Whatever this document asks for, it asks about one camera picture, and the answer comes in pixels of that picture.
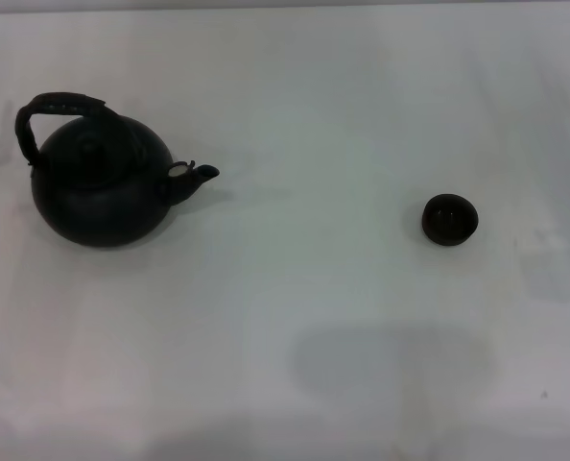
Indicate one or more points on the small dark teacup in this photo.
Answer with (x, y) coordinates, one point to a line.
(450, 218)

